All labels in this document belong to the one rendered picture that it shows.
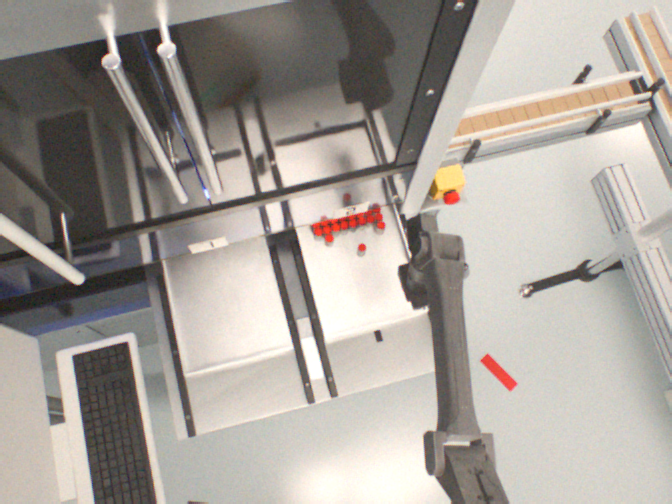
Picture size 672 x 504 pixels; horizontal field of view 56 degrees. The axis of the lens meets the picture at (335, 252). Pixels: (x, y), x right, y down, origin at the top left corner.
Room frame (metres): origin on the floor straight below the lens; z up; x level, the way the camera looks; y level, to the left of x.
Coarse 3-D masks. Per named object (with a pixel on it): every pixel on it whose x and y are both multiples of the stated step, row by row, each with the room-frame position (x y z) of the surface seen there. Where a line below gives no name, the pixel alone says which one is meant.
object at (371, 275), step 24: (384, 216) 0.58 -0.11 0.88; (312, 240) 0.49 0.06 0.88; (336, 240) 0.50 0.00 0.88; (360, 240) 0.51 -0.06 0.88; (384, 240) 0.52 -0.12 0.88; (312, 264) 0.43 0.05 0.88; (336, 264) 0.44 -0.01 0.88; (360, 264) 0.44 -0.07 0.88; (384, 264) 0.45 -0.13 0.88; (312, 288) 0.36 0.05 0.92; (336, 288) 0.38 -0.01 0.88; (360, 288) 0.38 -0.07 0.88; (384, 288) 0.39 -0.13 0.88; (336, 312) 0.31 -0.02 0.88; (360, 312) 0.32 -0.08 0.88; (384, 312) 0.33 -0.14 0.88; (408, 312) 0.34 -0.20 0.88; (336, 336) 0.25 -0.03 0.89
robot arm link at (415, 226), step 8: (416, 216) 0.45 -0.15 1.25; (424, 216) 0.45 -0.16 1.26; (432, 216) 0.45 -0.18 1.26; (408, 224) 0.44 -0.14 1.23; (416, 224) 0.44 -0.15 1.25; (424, 224) 0.43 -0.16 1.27; (432, 224) 0.43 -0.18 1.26; (408, 232) 0.42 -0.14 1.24; (416, 232) 0.42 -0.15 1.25; (408, 240) 0.40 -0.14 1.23; (416, 240) 0.38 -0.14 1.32; (424, 240) 0.38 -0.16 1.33; (408, 248) 0.39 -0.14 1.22; (416, 248) 0.36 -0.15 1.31; (424, 248) 0.36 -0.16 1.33; (416, 256) 0.35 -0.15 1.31
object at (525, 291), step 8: (584, 264) 0.77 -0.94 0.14; (616, 264) 0.79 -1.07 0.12; (568, 272) 0.73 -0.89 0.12; (576, 272) 0.74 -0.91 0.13; (584, 272) 0.74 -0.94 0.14; (600, 272) 0.75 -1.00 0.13; (544, 280) 0.70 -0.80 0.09; (552, 280) 0.70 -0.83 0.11; (560, 280) 0.70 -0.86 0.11; (568, 280) 0.70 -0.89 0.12; (584, 280) 0.71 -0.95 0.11; (592, 280) 0.72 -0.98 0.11; (520, 288) 0.68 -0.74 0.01; (528, 288) 0.67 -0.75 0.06; (536, 288) 0.67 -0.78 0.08; (544, 288) 0.67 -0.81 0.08; (520, 296) 0.65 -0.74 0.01; (528, 296) 0.65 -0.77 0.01
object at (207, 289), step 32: (192, 256) 0.41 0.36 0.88; (224, 256) 0.42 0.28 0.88; (256, 256) 0.43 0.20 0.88; (192, 288) 0.33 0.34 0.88; (224, 288) 0.34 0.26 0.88; (256, 288) 0.35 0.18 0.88; (192, 320) 0.25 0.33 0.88; (224, 320) 0.26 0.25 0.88; (256, 320) 0.27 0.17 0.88; (192, 352) 0.17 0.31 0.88; (224, 352) 0.18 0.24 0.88; (256, 352) 0.19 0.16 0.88
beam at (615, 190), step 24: (624, 168) 0.98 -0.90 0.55; (600, 192) 0.92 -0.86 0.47; (624, 192) 0.89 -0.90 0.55; (624, 216) 0.81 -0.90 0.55; (648, 216) 0.82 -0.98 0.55; (624, 240) 0.75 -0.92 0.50; (624, 264) 0.68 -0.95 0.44; (648, 264) 0.66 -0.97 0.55; (648, 288) 0.59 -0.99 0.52; (648, 312) 0.53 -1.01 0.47
